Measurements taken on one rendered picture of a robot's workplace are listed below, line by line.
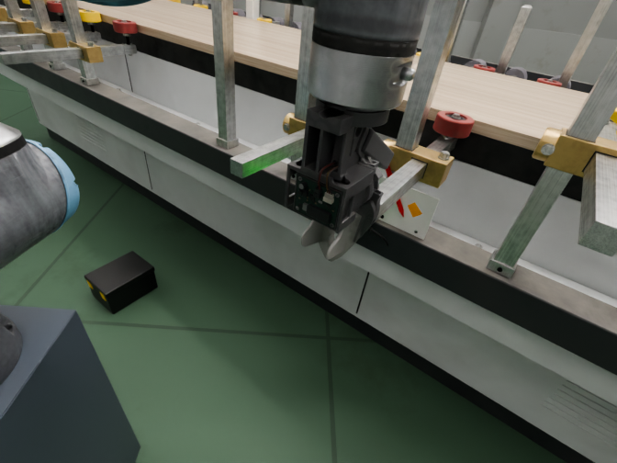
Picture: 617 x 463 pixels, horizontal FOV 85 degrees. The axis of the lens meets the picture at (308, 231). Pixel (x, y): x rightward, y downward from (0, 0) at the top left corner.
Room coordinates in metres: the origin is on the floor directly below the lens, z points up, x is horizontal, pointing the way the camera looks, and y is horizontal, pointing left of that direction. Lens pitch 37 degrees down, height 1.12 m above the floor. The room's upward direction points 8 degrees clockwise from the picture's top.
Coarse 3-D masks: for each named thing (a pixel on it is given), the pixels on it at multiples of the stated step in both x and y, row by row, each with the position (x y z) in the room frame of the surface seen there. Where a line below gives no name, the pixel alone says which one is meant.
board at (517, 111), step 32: (160, 0) 2.36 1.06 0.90; (160, 32) 1.37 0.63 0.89; (192, 32) 1.41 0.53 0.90; (256, 32) 1.62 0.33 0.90; (288, 32) 1.75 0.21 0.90; (256, 64) 1.12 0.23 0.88; (288, 64) 1.08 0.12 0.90; (416, 64) 1.37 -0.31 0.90; (448, 64) 1.46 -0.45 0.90; (448, 96) 0.96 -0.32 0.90; (480, 96) 1.01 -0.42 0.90; (512, 96) 1.06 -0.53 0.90; (544, 96) 1.12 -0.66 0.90; (576, 96) 1.18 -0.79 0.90; (480, 128) 0.77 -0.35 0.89; (512, 128) 0.76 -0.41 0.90; (544, 128) 0.79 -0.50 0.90
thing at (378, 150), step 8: (368, 136) 0.33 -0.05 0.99; (376, 136) 0.35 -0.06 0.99; (368, 144) 0.33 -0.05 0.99; (376, 144) 0.35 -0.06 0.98; (384, 144) 0.37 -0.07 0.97; (368, 152) 0.34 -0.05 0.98; (376, 152) 0.36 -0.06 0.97; (384, 152) 0.38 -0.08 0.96; (392, 152) 0.41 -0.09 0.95; (376, 160) 0.37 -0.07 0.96; (384, 160) 0.39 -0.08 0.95; (384, 168) 0.40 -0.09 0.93
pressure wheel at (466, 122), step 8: (440, 112) 0.78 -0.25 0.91; (448, 112) 0.79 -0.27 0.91; (456, 112) 0.79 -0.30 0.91; (440, 120) 0.75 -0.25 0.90; (448, 120) 0.73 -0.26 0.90; (456, 120) 0.73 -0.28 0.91; (464, 120) 0.74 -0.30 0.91; (472, 120) 0.75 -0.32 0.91; (440, 128) 0.74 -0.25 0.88; (448, 128) 0.73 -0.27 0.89; (456, 128) 0.72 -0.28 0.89; (464, 128) 0.72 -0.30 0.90; (448, 136) 0.73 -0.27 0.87; (456, 136) 0.72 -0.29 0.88; (464, 136) 0.73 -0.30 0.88
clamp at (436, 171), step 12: (396, 156) 0.63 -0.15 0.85; (408, 156) 0.62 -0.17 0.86; (420, 156) 0.61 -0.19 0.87; (432, 156) 0.61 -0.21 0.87; (396, 168) 0.63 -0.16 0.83; (432, 168) 0.59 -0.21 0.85; (444, 168) 0.58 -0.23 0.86; (420, 180) 0.60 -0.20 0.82; (432, 180) 0.59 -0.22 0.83; (444, 180) 0.61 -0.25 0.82
